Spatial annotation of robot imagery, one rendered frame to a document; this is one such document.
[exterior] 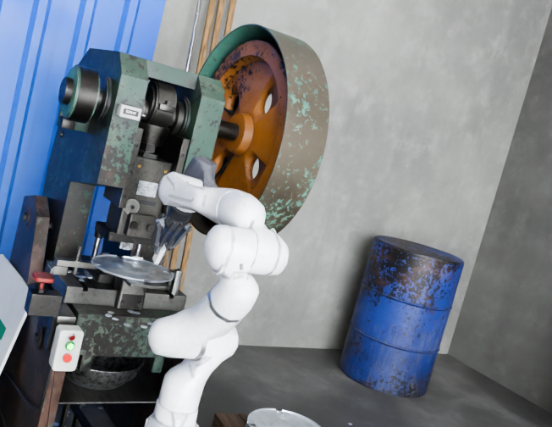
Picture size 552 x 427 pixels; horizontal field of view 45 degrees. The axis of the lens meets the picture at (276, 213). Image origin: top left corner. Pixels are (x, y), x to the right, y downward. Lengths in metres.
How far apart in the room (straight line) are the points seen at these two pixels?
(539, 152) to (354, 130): 1.54
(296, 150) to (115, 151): 0.61
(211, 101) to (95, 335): 0.90
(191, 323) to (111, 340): 0.67
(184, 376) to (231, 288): 0.34
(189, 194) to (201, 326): 0.36
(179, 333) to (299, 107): 0.91
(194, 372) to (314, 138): 0.91
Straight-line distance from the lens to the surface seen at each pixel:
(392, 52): 4.51
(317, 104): 2.33
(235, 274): 1.62
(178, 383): 1.85
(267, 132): 2.46
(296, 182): 2.31
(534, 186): 5.24
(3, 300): 2.83
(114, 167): 2.30
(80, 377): 2.53
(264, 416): 2.47
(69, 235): 2.64
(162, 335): 1.77
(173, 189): 1.90
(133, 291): 2.39
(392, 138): 4.59
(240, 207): 1.66
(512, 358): 5.22
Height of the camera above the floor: 1.39
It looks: 7 degrees down
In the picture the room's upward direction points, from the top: 15 degrees clockwise
